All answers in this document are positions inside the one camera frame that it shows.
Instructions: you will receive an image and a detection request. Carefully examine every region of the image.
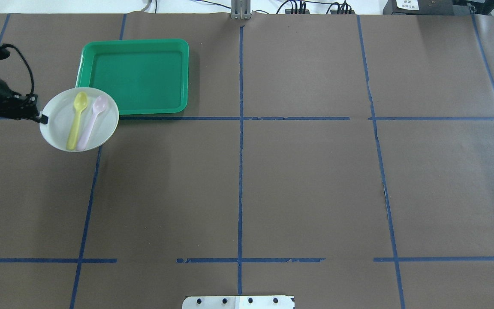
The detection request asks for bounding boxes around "yellow plastic spoon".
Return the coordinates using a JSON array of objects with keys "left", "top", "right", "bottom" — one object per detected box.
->
[{"left": 66, "top": 91, "right": 88, "bottom": 151}]

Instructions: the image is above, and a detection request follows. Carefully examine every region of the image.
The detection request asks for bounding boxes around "green plastic tray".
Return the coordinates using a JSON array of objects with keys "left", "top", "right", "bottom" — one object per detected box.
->
[{"left": 76, "top": 39, "right": 190, "bottom": 115}]

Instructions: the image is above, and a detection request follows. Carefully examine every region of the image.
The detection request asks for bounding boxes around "black computer box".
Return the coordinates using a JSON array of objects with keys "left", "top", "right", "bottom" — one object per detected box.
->
[{"left": 382, "top": 0, "right": 485, "bottom": 16}]

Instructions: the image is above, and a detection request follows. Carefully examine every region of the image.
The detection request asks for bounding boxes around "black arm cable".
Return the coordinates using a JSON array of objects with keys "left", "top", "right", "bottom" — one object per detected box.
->
[{"left": 3, "top": 44, "right": 36, "bottom": 101}]

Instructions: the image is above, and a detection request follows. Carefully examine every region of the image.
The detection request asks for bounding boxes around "pink plastic spoon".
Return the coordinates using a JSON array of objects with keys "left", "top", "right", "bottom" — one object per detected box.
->
[{"left": 75, "top": 95, "right": 108, "bottom": 151}]

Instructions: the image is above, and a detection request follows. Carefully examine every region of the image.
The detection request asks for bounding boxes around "black power strip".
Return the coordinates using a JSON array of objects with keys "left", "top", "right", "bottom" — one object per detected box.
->
[
  {"left": 326, "top": 0, "right": 355, "bottom": 15},
  {"left": 278, "top": 0, "right": 310, "bottom": 15}
]

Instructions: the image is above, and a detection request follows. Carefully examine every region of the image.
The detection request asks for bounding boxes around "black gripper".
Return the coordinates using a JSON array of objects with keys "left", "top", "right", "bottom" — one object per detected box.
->
[{"left": 0, "top": 79, "right": 48, "bottom": 125}]

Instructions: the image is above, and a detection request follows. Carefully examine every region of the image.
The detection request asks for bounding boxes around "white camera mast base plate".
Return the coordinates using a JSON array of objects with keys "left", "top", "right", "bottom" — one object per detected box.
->
[{"left": 182, "top": 295, "right": 295, "bottom": 309}]

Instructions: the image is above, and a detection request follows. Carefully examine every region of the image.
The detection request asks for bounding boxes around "grey aluminium frame post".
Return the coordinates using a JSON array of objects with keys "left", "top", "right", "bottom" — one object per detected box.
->
[{"left": 231, "top": 0, "right": 253, "bottom": 20}]

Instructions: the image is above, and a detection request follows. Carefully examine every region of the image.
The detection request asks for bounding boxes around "white round plate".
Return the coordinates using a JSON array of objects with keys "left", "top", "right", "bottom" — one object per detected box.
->
[{"left": 39, "top": 87, "right": 119, "bottom": 152}]

